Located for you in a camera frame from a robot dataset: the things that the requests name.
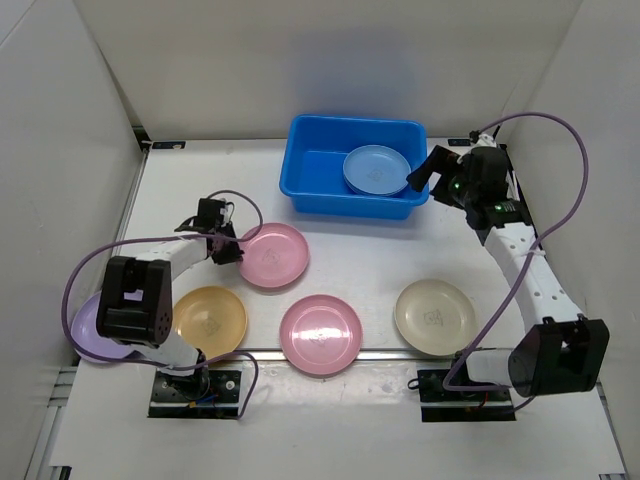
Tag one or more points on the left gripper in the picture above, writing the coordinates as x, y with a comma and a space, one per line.
234, 254

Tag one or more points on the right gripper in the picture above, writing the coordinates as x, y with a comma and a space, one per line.
439, 161

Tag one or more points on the blue plate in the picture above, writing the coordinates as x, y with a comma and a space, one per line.
376, 170

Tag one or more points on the pink plate back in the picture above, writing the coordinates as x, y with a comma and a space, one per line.
275, 256

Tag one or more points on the pink plate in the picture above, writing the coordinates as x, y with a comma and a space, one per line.
275, 256
320, 335

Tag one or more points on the cream plate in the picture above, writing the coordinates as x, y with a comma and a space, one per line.
435, 317

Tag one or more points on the pink plate front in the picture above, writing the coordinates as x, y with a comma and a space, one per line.
320, 335

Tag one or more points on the purple plate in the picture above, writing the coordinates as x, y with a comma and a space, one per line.
350, 189
84, 332

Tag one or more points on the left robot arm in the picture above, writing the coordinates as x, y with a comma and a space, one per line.
135, 306

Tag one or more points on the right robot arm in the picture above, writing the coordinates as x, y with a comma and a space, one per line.
562, 350

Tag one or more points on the blue plastic bin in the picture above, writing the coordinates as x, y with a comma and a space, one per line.
312, 168

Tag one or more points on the yellow plate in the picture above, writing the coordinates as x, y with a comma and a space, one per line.
212, 319

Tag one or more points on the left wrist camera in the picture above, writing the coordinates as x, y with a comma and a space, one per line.
227, 211

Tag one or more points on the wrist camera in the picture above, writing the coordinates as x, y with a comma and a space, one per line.
227, 211
482, 139

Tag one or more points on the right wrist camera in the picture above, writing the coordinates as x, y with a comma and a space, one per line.
482, 139

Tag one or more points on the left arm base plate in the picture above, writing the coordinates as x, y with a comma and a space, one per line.
217, 398

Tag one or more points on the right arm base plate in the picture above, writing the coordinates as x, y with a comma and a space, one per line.
438, 405

